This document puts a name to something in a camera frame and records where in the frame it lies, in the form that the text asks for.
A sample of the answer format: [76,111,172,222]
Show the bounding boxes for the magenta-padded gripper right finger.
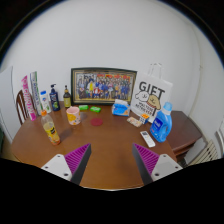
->
[132,143,184,186]

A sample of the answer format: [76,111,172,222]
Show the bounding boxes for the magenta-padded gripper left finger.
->
[40,143,92,186]

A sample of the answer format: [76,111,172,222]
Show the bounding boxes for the orange juice bottle orange cap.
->
[40,109,62,146]

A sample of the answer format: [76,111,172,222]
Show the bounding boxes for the white remote control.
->
[139,130,157,148]

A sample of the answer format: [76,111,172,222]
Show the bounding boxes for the blue detergent bottle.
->
[149,101,173,144]

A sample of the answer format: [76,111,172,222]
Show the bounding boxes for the dark wooden side cabinet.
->
[166,110,204,164]

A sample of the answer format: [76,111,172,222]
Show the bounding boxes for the white radiator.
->
[188,139,219,167]

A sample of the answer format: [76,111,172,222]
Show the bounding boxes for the pink and yellow mug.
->
[65,105,82,126]

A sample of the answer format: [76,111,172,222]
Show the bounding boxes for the small cube puzzle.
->
[139,113,150,125]

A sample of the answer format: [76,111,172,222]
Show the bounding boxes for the small patterned snack pack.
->
[126,116,143,128]

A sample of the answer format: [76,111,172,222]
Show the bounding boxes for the flat round red coaster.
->
[90,117,104,127]

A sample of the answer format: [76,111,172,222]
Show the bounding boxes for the white bottle blue cap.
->
[39,90,52,114]

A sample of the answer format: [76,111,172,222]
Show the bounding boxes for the dark blue pump bottle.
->
[48,83,61,112]

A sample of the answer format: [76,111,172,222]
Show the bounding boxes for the brown pump bottle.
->
[62,84,72,109]

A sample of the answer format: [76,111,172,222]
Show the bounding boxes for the wooden chair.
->
[15,89,31,126]

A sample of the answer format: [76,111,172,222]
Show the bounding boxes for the tall pink box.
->
[21,75,38,122]

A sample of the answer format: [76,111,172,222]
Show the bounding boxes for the blue tissue pack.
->
[111,98,131,117]

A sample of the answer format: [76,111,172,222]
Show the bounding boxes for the white paper gift bag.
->
[130,63,174,124]

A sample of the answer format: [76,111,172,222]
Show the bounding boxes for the tall white green box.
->
[29,70,44,116]

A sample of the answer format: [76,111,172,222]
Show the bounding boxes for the dark framed group picture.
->
[70,67,138,106]

